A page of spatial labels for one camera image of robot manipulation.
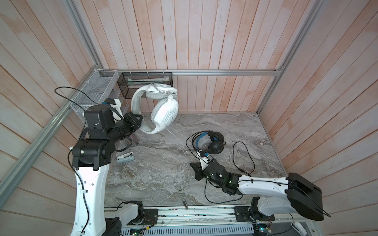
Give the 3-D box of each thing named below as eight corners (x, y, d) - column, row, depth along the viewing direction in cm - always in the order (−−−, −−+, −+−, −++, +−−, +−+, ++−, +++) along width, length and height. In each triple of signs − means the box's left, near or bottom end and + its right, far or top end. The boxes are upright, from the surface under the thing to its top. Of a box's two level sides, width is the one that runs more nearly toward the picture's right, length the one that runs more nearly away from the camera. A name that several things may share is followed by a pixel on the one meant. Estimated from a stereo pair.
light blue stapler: (118, 164, 94) (117, 162, 91) (118, 159, 96) (116, 156, 94) (134, 159, 96) (133, 157, 94) (133, 154, 99) (132, 152, 96)
